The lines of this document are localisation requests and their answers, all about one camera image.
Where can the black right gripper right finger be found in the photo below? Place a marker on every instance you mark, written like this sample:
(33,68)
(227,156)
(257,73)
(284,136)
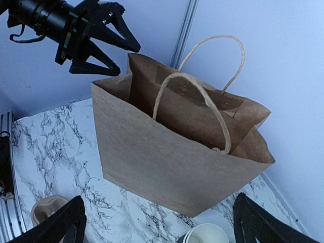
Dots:
(254,224)

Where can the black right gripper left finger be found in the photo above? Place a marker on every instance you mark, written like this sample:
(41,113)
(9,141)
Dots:
(68,224)

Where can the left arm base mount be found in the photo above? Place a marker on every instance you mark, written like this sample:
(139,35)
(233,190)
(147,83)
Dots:
(7,187)

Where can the brown paper bag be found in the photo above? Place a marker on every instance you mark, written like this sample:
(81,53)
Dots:
(174,140)

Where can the left aluminium frame post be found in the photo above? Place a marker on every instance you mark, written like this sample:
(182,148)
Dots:
(184,32)

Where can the brown cardboard cup carrier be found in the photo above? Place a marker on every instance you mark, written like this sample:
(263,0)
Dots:
(46,207)

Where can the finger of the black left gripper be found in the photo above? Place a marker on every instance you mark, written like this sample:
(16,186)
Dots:
(107,24)
(80,64)

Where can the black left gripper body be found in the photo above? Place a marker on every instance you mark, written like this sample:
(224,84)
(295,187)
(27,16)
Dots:
(56,20)

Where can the stacked black paper cups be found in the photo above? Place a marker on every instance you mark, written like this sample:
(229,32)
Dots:
(205,233)

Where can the aluminium front rail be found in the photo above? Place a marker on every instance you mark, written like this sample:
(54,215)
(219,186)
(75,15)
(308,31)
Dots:
(12,222)

